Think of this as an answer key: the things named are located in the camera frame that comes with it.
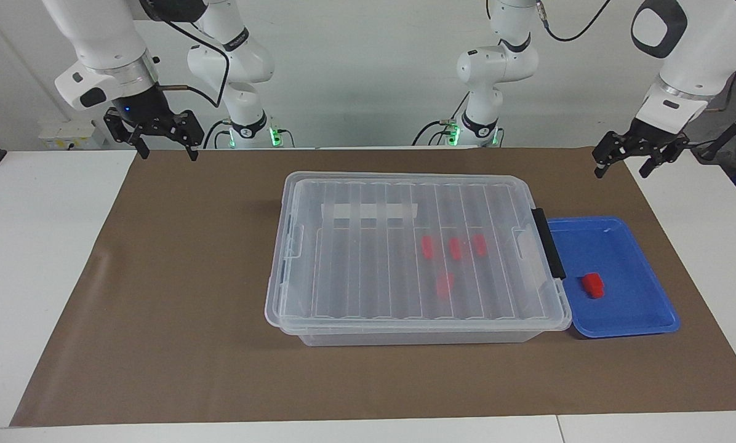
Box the brown table mat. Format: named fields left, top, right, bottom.
left=9, top=146, right=736, bottom=428

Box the black box latch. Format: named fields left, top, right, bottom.
left=530, top=208, right=567, bottom=282

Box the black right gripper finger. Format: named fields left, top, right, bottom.
left=177, top=110, right=205, bottom=162
left=103, top=108, right=151, bottom=160

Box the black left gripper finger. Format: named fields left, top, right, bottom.
left=638, top=146, right=676, bottom=180
left=592, top=132, right=631, bottom=180

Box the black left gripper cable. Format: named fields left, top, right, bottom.
left=535, top=0, right=614, bottom=43

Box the black base cable bundle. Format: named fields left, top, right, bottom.
left=203, top=118, right=296, bottom=150
left=412, top=92, right=468, bottom=148

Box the black tripod stand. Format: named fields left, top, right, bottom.
left=691, top=97, right=736, bottom=164

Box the white wall socket box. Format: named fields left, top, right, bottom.
left=39, top=118, right=108, bottom=152

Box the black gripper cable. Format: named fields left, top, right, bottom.
left=535, top=0, right=614, bottom=43
left=156, top=17, right=231, bottom=110

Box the clear ribbed box lid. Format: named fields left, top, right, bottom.
left=264, top=170, right=572, bottom=337

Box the blue plastic tray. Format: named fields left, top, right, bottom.
left=546, top=215, right=682, bottom=340

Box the clear plastic storage box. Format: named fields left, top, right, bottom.
left=280, top=177, right=574, bottom=348

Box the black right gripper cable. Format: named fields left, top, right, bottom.
left=156, top=17, right=231, bottom=110

